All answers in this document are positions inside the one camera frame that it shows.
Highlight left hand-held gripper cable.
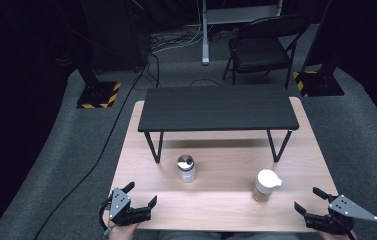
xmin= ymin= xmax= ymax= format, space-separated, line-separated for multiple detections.
xmin=98 ymin=195 xmax=115 ymax=238

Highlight spice jar with white lid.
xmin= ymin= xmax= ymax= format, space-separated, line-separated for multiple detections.
xmin=251 ymin=168 xmax=283 ymax=203

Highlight glass shaker with metal lid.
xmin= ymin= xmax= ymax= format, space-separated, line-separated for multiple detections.
xmin=176 ymin=154 xmax=197 ymax=184

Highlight thin black cable loop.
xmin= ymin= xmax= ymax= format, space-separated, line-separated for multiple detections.
xmin=189 ymin=77 xmax=222 ymax=88

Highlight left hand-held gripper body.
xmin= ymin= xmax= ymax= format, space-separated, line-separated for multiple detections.
xmin=108 ymin=187 xmax=153 ymax=227

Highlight hand-held gripper cable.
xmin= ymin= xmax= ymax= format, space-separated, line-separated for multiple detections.
xmin=337 ymin=218 xmax=358 ymax=240
xmin=98 ymin=195 xmax=115 ymax=238

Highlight black equipment cabinet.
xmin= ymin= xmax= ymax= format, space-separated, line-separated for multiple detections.
xmin=85 ymin=0 xmax=152 ymax=73

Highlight white desk frame leg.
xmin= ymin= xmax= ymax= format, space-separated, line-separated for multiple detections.
xmin=201 ymin=0 xmax=284 ymax=66

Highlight person's grey trousers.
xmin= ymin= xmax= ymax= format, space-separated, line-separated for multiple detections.
xmin=157 ymin=230 xmax=300 ymax=240

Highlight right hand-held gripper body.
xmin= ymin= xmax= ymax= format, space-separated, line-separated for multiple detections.
xmin=303 ymin=194 xmax=377 ymax=235

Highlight black stand with striped base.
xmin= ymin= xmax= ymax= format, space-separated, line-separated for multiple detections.
xmin=292 ymin=0 xmax=346 ymax=98
xmin=74 ymin=43 xmax=122 ymax=110

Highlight long black floor cable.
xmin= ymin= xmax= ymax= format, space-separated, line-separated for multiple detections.
xmin=32 ymin=53 xmax=161 ymax=240

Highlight person's left hand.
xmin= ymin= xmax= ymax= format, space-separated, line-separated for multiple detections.
xmin=104 ymin=219 xmax=140 ymax=240

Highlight black folding chair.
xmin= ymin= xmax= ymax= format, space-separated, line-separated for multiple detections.
xmin=221 ymin=13 xmax=312 ymax=91

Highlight black shelf with metal legs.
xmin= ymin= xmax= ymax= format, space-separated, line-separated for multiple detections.
xmin=137 ymin=83 xmax=300 ymax=164

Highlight right hand-held gripper cable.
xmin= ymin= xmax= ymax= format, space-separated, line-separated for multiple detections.
xmin=337 ymin=218 xmax=358 ymax=240

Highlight bundle of floor cables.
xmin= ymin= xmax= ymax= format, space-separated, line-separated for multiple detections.
xmin=149 ymin=26 xmax=237 ymax=54

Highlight person's right hand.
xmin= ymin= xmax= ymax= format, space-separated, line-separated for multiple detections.
xmin=319 ymin=228 xmax=357 ymax=240

